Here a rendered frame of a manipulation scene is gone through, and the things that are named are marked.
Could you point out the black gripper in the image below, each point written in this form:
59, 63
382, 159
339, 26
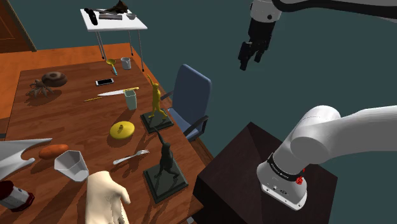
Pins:
261, 31

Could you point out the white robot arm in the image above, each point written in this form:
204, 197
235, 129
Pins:
335, 133

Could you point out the blue office chair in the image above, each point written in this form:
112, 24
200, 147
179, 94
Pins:
190, 93

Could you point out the gold figure on dark base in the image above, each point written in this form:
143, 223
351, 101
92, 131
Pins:
156, 102

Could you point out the dark robot stand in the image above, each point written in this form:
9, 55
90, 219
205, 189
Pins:
235, 173

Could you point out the grey mug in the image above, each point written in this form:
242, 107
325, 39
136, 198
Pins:
126, 63

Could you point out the pale green cup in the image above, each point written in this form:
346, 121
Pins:
131, 100

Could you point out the white side table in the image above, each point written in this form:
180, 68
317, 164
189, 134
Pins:
118, 24

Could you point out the yellow round lid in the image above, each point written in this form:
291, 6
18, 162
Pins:
122, 130

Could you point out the white smartphone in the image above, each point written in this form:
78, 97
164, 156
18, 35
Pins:
104, 82

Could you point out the silver fork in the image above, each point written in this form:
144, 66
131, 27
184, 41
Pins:
127, 158

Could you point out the yellow pencil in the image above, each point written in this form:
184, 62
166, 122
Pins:
93, 99

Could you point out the brown wooden table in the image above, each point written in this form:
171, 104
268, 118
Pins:
77, 124

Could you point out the brown round doughnut shape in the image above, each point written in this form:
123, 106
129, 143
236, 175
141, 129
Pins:
54, 79

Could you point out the cream glove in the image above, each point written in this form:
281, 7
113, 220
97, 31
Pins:
104, 198

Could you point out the white angular cup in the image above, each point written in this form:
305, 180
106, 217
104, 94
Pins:
73, 167

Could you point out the brown spider figure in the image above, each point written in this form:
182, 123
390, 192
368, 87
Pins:
39, 87

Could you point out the orange sweet potato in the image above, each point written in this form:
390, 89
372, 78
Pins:
52, 151

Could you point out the brown wooden door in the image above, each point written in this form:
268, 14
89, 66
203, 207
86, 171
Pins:
12, 28

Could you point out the grey pointed star shape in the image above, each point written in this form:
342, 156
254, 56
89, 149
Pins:
12, 153

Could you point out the red and white appliance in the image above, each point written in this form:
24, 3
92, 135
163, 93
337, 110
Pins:
14, 197

